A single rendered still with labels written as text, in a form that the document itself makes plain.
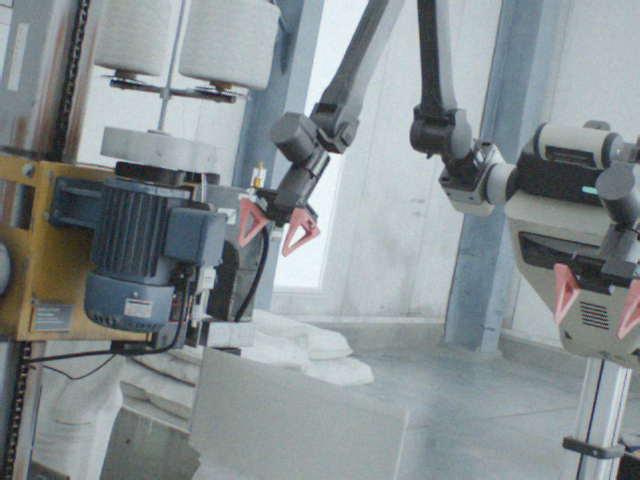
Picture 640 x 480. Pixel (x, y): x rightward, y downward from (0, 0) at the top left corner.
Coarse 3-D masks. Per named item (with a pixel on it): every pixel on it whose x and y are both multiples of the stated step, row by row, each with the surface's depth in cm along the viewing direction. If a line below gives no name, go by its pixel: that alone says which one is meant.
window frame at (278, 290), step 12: (336, 180) 921; (336, 192) 922; (336, 204) 921; (336, 216) 924; (324, 252) 924; (324, 264) 924; (324, 276) 925; (276, 288) 882; (288, 288) 893; (300, 288) 905; (312, 288) 919
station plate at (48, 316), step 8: (40, 304) 201; (48, 304) 203; (40, 312) 202; (48, 312) 203; (56, 312) 205; (64, 312) 206; (40, 320) 202; (48, 320) 204; (56, 320) 205; (64, 320) 206; (40, 328) 202; (48, 328) 204; (56, 328) 205; (64, 328) 207
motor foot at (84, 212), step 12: (60, 180) 200; (72, 180) 202; (84, 180) 204; (60, 192) 201; (72, 192) 201; (84, 192) 200; (96, 192) 203; (60, 204) 201; (72, 204) 203; (84, 204) 201; (96, 204) 199; (60, 216) 201; (72, 216) 203; (84, 216) 201; (96, 216) 199
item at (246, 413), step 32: (224, 352) 230; (224, 384) 228; (256, 384) 220; (288, 384) 215; (320, 384) 220; (192, 416) 233; (224, 416) 227; (256, 416) 219; (288, 416) 214; (320, 416) 211; (352, 416) 208; (384, 416) 206; (224, 448) 226; (256, 448) 219; (288, 448) 214; (320, 448) 211; (352, 448) 208; (384, 448) 205
